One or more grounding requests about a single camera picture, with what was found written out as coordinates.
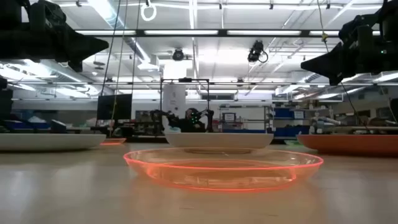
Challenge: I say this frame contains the white panel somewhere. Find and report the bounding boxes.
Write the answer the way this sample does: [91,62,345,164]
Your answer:
[162,83,187,119]

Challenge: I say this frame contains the black chair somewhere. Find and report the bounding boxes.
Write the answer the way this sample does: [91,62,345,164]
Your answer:
[50,119,67,134]

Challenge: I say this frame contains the white cable ring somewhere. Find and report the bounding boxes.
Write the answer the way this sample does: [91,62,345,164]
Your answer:
[140,0,157,22]

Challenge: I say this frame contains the white plastic plate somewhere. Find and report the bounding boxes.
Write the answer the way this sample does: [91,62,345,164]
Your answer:
[164,133,274,149]
[0,133,107,152]

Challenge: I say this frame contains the thin black hanging cable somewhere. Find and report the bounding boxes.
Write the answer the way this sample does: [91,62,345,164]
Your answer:
[131,0,141,95]

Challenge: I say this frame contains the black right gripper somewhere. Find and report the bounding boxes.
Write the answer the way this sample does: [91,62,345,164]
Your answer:
[300,0,398,86]

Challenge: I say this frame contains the round black ceiling camera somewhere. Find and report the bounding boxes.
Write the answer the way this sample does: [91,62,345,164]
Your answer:
[172,48,185,62]

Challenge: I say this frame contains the yellow hanging cable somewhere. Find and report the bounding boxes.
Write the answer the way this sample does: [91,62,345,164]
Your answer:
[109,0,129,138]

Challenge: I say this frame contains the metal shelf rack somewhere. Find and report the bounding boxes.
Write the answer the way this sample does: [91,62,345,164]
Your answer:
[218,105,272,134]

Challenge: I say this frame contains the black ceiling camera with cable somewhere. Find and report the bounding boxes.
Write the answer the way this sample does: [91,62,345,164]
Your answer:
[247,39,269,63]

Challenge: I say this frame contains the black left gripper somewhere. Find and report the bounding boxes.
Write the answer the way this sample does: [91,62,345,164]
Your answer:
[0,0,109,73]

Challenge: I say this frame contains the black rail with light strips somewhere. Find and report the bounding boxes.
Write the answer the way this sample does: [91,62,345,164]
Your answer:
[73,29,382,38]

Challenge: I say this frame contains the blue storage bins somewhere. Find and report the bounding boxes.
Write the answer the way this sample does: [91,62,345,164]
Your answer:
[272,107,311,138]

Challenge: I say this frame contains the black computer monitor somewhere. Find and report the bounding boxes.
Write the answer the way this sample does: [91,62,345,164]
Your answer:
[96,94,133,121]

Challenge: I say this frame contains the person in dark clothing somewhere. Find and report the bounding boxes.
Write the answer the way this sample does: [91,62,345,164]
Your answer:
[174,108,206,133]

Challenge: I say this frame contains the black cable with yellow tag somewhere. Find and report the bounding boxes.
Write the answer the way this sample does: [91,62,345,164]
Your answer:
[316,0,368,129]

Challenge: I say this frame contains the black metal frame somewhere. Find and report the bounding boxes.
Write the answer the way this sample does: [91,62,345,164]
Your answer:
[159,78,211,135]

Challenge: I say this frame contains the opaque orange plastic plate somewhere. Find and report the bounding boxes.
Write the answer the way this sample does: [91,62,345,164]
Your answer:
[297,134,398,156]

